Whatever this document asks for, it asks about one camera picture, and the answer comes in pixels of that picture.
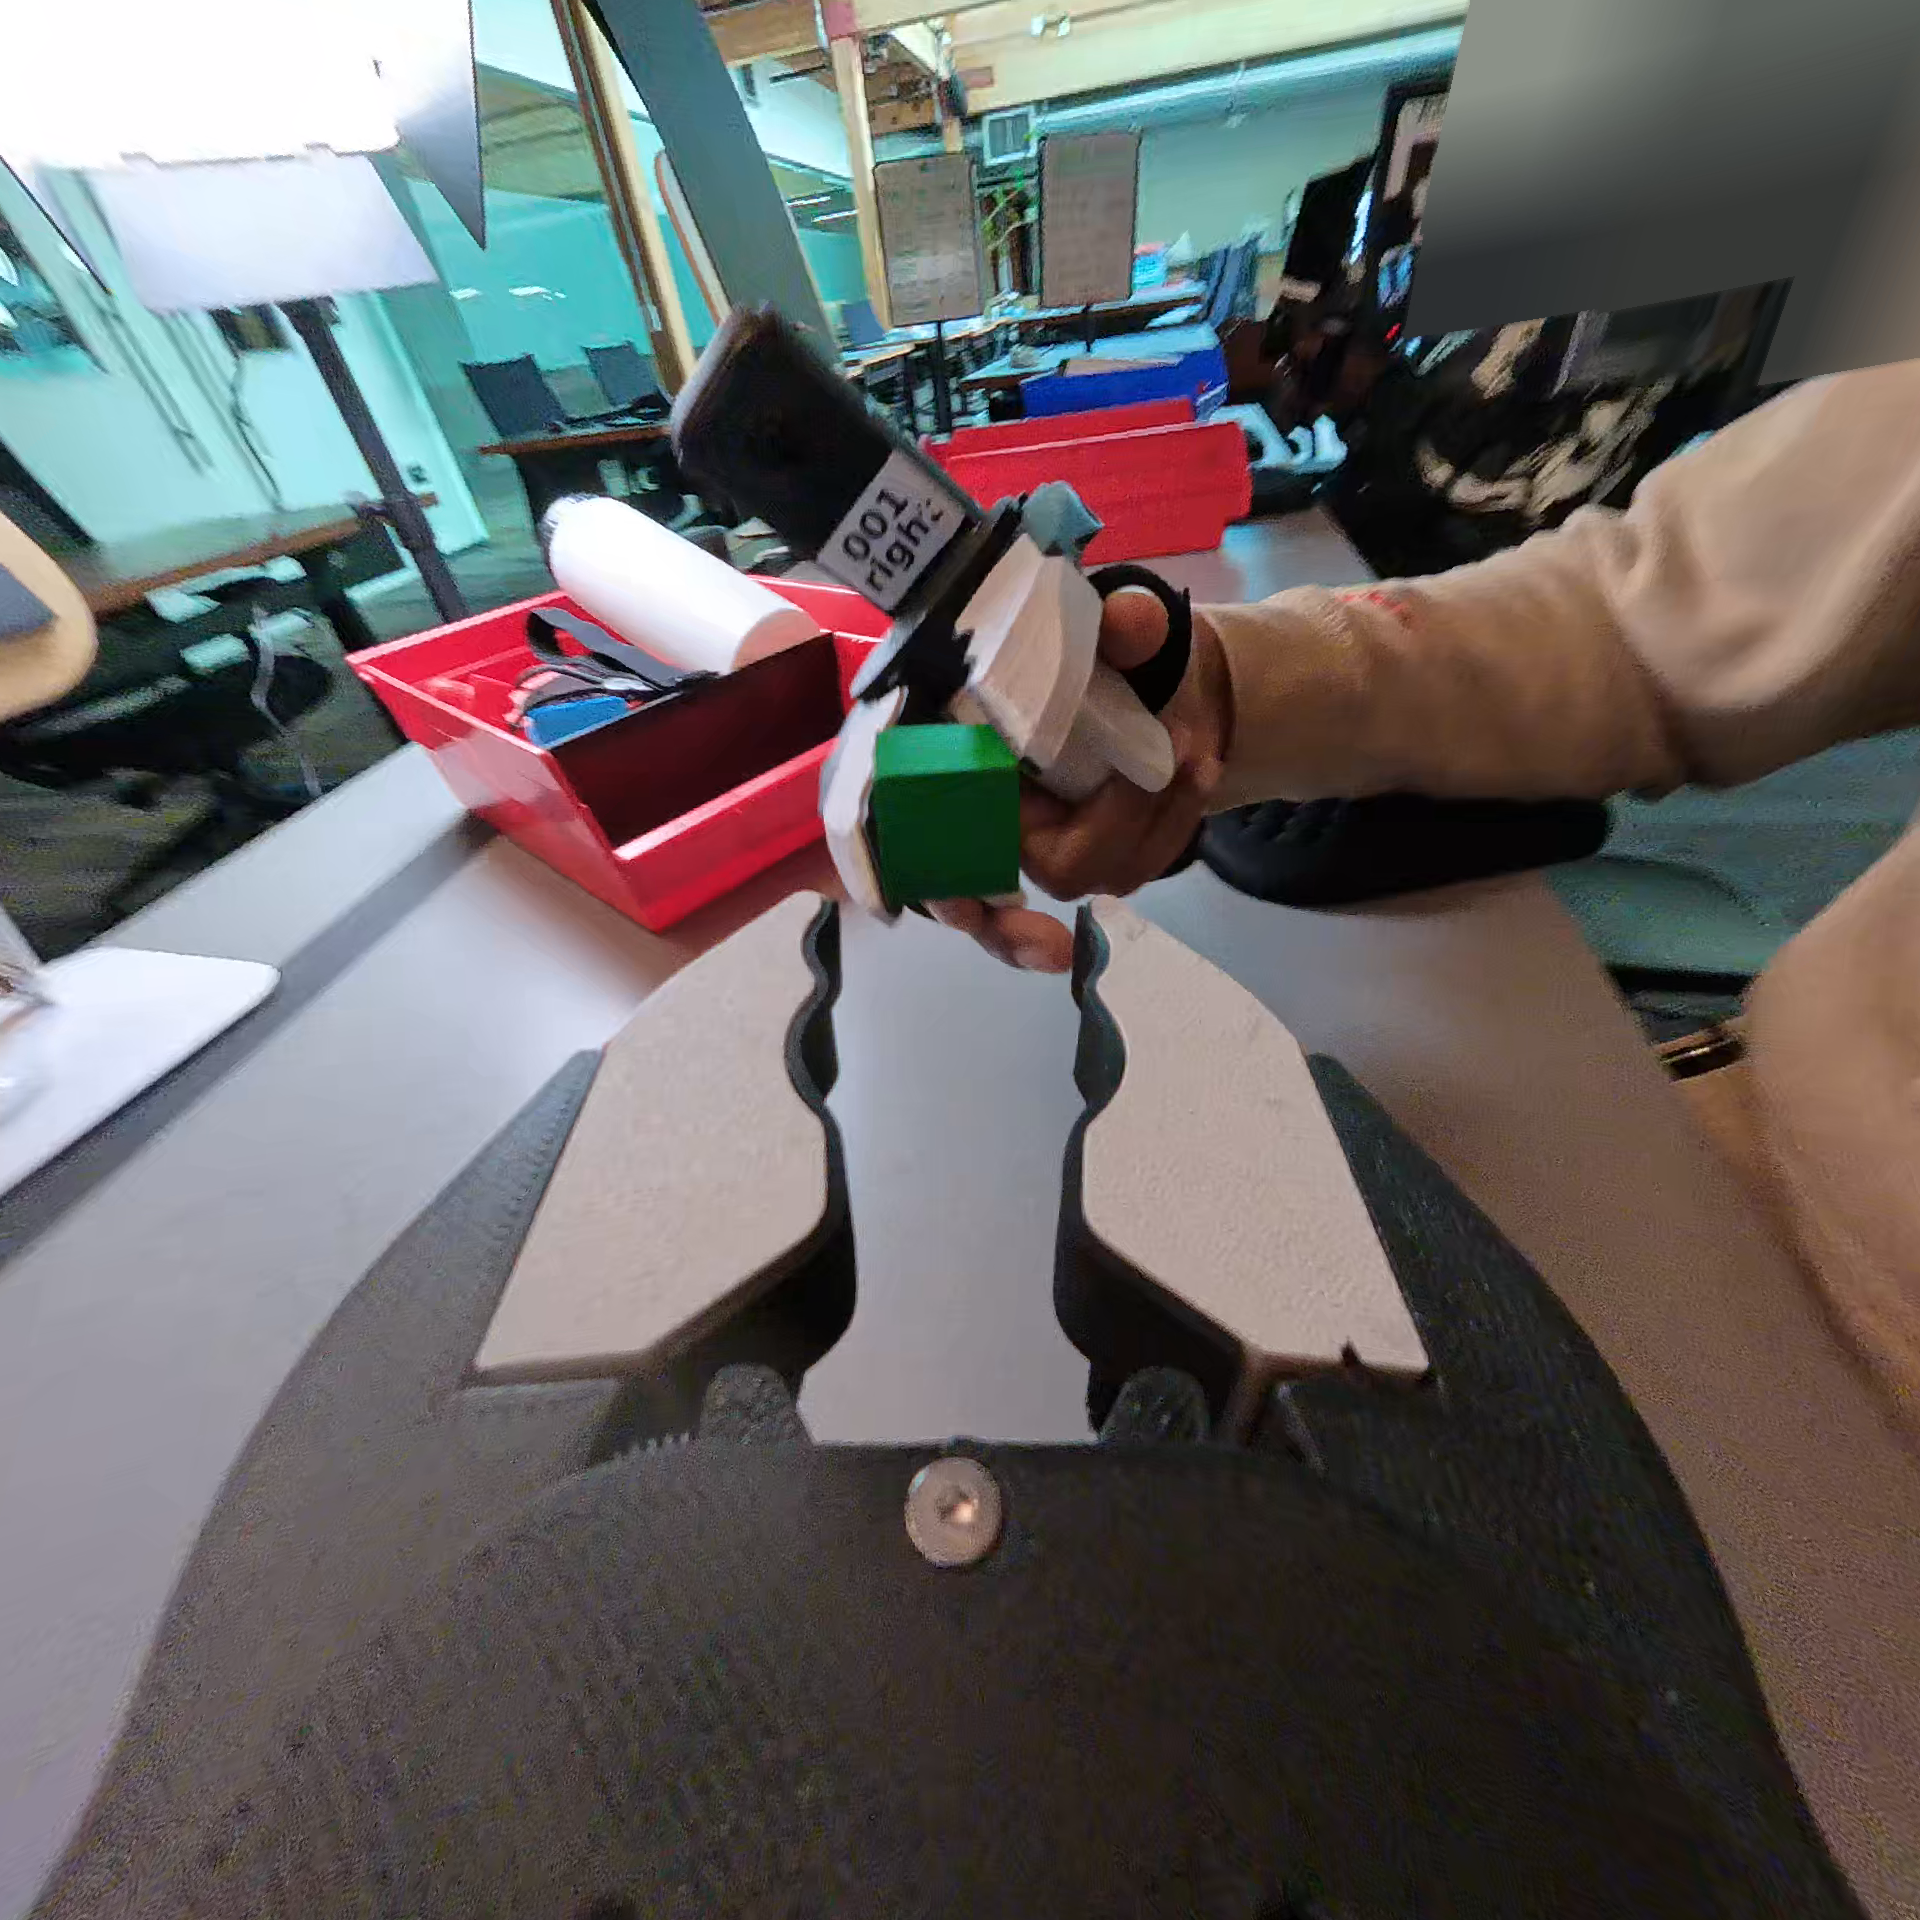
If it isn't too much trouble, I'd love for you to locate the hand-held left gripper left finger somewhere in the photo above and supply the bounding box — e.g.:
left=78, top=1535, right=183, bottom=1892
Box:
left=476, top=892, right=860, bottom=1384

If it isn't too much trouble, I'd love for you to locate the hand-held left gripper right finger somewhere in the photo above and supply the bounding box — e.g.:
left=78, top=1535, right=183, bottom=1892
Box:
left=1053, top=896, right=1431, bottom=1383

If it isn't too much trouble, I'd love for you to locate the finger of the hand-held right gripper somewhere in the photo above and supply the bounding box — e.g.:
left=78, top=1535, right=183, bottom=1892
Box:
left=821, top=696, right=903, bottom=913
left=951, top=537, right=1112, bottom=767

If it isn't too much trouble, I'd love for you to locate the green wooden cube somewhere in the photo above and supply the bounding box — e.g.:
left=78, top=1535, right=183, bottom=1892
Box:
left=871, top=722, right=1023, bottom=909

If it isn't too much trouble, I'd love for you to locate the black strap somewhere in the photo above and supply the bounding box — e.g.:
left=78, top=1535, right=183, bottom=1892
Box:
left=526, top=607, right=713, bottom=698

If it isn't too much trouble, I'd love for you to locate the red plastic bin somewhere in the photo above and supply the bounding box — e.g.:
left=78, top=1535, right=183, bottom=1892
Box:
left=344, top=575, right=903, bottom=934

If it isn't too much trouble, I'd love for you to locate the person's right forearm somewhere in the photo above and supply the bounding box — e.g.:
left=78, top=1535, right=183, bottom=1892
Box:
left=1200, top=358, right=1920, bottom=812

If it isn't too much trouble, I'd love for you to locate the person's right hand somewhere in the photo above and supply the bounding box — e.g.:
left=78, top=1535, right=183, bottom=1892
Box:
left=929, top=584, right=1233, bottom=975

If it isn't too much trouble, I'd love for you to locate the white water bottle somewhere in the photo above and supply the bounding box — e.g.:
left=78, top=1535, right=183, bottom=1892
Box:
left=538, top=495, right=817, bottom=677

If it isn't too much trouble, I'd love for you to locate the red storage bin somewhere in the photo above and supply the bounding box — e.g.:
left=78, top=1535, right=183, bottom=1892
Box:
left=919, top=397, right=1255, bottom=569

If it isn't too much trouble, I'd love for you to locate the dark wooden desk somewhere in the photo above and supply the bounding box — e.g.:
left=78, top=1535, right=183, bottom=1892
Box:
left=479, top=415, right=676, bottom=519

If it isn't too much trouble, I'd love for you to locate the brown board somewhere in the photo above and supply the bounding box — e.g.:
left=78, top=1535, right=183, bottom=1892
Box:
left=1037, top=130, right=1143, bottom=309
left=872, top=153, right=985, bottom=325

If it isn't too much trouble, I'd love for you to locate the blue storage bin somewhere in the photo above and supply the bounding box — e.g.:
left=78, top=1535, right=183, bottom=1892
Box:
left=1018, top=351, right=1232, bottom=423

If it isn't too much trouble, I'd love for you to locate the black seat cushion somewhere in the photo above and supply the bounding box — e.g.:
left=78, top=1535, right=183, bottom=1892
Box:
left=1200, top=796, right=1613, bottom=909

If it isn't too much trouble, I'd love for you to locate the black stand pole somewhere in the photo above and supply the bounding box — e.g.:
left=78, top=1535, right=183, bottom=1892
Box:
left=286, top=300, right=466, bottom=623

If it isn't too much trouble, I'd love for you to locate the person's beige hoodie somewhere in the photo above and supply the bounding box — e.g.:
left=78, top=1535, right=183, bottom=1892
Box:
left=1663, top=855, right=1920, bottom=1397

